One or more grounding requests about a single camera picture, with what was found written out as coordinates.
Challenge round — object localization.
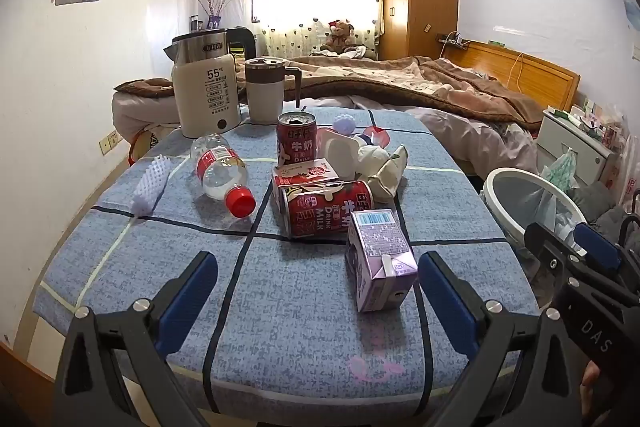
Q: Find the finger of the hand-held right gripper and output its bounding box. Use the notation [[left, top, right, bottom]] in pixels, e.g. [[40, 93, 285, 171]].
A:
[[525, 222, 588, 280], [574, 223, 640, 295]]

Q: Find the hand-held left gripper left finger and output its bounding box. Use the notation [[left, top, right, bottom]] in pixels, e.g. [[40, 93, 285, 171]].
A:
[[52, 251, 219, 427]]

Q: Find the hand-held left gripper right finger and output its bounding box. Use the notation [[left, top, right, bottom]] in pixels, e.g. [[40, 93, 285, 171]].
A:
[[417, 251, 601, 427]]

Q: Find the purple milk carton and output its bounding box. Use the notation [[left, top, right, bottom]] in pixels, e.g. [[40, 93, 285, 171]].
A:
[[345, 208, 419, 313]]

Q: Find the clear bottle with red cap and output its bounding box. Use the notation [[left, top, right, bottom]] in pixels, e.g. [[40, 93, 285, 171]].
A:
[[190, 133, 257, 218]]

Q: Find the white paper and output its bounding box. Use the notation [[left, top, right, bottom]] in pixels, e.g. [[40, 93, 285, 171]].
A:
[[357, 144, 408, 198]]

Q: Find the red milk can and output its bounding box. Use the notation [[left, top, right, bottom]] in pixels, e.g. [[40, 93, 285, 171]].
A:
[[276, 111, 317, 168], [280, 180, 376, 239]]

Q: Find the red and white drink carton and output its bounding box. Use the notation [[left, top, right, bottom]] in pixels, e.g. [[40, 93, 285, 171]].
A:
[[271, 158, 341, 208]]

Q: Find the clear cup with red lid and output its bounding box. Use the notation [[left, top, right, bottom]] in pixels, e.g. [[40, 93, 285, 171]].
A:
[[357, 124, 391, 148]]

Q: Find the white tissue pack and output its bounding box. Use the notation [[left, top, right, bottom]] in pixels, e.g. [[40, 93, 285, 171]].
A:
[[317, 127, 361, 173]]

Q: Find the person's right hand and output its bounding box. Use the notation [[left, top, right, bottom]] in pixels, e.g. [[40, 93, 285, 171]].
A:
[[580, 359, 602, 390]]

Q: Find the grey padded chair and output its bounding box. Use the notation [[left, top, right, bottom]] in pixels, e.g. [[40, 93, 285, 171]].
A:
[[570, 182, 640, 253]]

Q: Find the blue checked tablecloth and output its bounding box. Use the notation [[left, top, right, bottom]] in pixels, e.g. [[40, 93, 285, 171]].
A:
[[32, 104, 541, 415]]

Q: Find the red and white plastic bag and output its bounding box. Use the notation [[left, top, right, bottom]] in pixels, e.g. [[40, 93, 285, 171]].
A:
[[600, 147, 640, 208]]

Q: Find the green patterned plastic bag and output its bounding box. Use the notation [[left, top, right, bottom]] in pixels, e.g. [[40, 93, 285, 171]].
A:
[[540, 147, 578, 190]]

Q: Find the white nightstand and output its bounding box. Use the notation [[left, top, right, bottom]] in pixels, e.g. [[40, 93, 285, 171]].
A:
[[537, 110, 616, 188]]

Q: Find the pile of small boxes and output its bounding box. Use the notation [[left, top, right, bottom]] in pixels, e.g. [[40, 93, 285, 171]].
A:
[[545, 100, 631, 148]]

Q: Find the pink bed sheet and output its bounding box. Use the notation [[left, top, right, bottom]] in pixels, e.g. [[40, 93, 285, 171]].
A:
[[350, 94, 538, 175]]

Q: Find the wooden headboard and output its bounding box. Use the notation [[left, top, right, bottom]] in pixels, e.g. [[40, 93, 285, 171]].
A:
[[452, 40, 581, 110]]

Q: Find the beige electric kettle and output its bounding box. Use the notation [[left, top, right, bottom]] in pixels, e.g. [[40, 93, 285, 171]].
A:
[[164, 27, 256, 139]]

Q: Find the brown fleece cloth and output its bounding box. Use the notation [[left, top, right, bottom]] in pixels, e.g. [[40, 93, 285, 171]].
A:
[[112, 77, 176, 97]]

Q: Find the beige mug with brown lid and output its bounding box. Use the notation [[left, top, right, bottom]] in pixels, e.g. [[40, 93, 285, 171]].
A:
[[244, 56, 303, 125]]

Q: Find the brown blanket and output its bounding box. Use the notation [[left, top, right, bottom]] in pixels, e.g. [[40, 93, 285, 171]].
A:
[[285, 54, 548, 133]]

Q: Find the vase with purple branches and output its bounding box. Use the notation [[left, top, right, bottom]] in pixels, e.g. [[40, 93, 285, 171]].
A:
[[192, 0, 236, 30]]

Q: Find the brown teddy bear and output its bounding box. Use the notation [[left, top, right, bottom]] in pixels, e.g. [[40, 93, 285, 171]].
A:
[[320, 20, 356, 55]]

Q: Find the white charging cable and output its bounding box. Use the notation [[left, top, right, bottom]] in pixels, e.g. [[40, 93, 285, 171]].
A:
[[507, 52, 526, 90]]

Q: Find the small black wall shelf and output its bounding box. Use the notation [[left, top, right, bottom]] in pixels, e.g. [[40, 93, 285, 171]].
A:
[[437, 32, 473, 50]]

